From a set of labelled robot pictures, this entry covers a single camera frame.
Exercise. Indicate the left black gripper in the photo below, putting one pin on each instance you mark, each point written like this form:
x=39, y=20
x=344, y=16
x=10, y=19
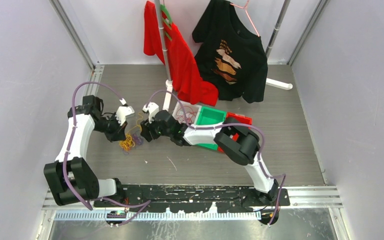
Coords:
x=119, y=134

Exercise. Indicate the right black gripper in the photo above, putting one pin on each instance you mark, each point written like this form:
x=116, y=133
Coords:
x=146, y=127

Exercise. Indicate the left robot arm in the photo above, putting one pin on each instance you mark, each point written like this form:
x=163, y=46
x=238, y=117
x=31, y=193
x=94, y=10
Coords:
x=69, y=176

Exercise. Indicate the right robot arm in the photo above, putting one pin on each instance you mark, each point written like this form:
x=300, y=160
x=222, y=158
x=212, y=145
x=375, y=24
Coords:
x=237, y=140

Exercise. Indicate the white plastic bin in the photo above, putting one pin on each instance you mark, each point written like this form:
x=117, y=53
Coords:
x=187, y=113

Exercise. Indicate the green plastic bin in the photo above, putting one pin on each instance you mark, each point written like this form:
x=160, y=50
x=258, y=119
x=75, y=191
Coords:
x=210, y=116

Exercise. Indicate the red t-shirt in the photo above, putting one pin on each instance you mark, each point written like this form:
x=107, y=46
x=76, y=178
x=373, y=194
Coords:
x=184, y=72

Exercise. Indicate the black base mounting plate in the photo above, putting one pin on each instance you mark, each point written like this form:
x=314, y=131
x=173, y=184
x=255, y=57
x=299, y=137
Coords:
x=193, y=198

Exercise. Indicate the red plastic bin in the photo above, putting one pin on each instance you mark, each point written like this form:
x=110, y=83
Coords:
x=240, y=118

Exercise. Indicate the black printed t-shirt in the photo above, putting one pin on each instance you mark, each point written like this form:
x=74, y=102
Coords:
x=230, y=57

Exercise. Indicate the green clothes hanger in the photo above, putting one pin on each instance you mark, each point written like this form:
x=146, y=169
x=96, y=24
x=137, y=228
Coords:
x=167, y=21

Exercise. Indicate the metal clothes rack pole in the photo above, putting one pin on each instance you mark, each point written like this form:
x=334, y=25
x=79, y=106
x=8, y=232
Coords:
x=160, y=22

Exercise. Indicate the pink clothes hanger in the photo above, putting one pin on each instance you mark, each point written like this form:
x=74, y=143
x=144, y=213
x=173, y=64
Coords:
x=245, y=8

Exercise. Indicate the right metal rack pole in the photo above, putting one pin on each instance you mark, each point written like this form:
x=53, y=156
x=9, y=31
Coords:
x=277, y=27

